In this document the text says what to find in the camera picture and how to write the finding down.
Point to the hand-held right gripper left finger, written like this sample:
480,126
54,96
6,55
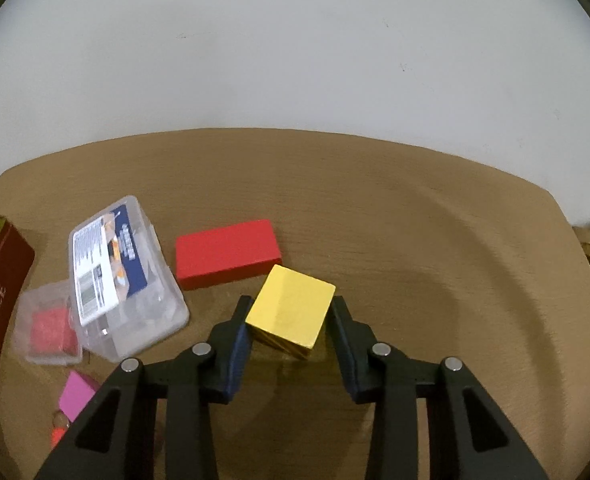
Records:
237,360

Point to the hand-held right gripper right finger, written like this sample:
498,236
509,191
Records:
347,360

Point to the yellow wooden block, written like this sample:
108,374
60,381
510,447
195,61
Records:
290,305

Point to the red wooden block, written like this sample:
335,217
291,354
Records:
225,255

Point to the large clear labelled plastic box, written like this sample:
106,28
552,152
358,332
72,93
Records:
120,270

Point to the pink wooden block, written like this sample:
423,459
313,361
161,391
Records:
75,395

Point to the small clear box red contents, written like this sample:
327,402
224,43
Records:
50,330

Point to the red rounded square case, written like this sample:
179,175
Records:
59,437

